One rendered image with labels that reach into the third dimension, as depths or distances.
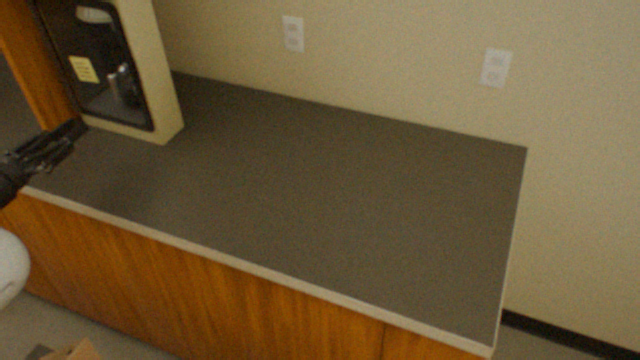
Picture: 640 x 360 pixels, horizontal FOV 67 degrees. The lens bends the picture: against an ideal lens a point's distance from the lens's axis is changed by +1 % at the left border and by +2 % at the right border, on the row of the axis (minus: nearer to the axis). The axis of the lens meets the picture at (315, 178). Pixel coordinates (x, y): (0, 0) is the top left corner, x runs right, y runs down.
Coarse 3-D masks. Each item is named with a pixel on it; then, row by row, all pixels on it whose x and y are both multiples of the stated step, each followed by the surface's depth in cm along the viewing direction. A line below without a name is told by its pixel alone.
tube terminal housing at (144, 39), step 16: (112, 0) 119; (128, 0) 122; (144, 0) 127; (128, 16) 123; (144, 16) 128; (128, 32) 124; (144, 32) 130; (144, 48) 131; (160, 48) 137; (144, 64) 133; (160, 64) 139; (144, 80) 134; (160, 80) 140; (160, 96) 142; (160, 112) 144; (176, 112) 151; (112, 128) 155; (128, 128) 151; (160, 128) 146; (176, 128) 153; (160, 144) 150
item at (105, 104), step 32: (32, 0) 130; (64, 0) 125; (96, 0) 121; (64, 32) 133; (96, 32) 127; (64, 64) 142; (96, 64) 136; (128, 64) 130; (96, 96) 145; (128, 96) 139
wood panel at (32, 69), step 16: (0, 0) 129; (16, 0) 133; (0, 16) 130; (16, 16) 135; (0, 32) 132; (16, 32) 136; (32, 32) 140; (16, 48) 137; (32, 48) 141; (16, 64) 138; (32, 64) 143; (48, 64) 148; (32, 80) 144; (48, 80) 149; (32, 96) 145; (48, 96) 150; (64, 96) 156; (48, 112) 152; (64, 112) 157; (48, 128) 153
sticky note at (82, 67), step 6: (72, 60) 139; (78, 60) 138; (84, 60) 137; (78, 66) 140; (84, 66) 138; (90, 66) 137; (78, 72) 141; (84, 72) 140; (90, 72) 139; (84, 78) 142; (90, 78) 141; (96, 78) 140
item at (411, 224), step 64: (0, 64) 191; (0, 128) 159; (192, 128) 156; (256, 128) 155; (320, 128) 154; (384, 128) 153; (64, 192) 135; (128, 192) 134; (192, 192) 134; (256, 192) 133; (320, 192) 132; (384, 192) 131; (448, 192) 131; (512, 192) 130; (256, 256) 116; (320, 256) 116; (384, 256) 115; (448, 256) 115; (384, 320) 107; (448, 320) 102
